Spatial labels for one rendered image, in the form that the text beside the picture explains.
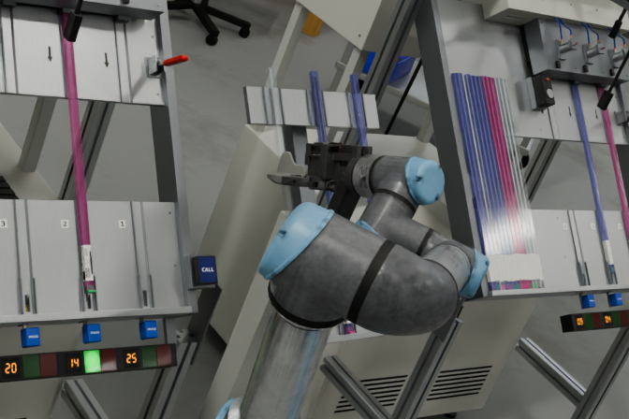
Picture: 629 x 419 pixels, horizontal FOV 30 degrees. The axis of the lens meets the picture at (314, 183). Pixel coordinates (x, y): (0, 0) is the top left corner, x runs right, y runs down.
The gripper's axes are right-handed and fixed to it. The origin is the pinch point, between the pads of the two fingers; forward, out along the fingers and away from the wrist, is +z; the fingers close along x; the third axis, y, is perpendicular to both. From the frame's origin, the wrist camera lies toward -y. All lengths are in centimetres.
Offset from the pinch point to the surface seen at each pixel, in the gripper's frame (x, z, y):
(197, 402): -45, 81, -64
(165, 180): 17.7, 13.3, -0.8
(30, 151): 16, 64, 2
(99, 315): 37.3, 3.2, -22.4
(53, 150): -71, 201, -3
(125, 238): 29.0, 8.6, -10.6
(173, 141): 17.2, 11.7, 6.3
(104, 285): 34.3, 6.6, -18.1
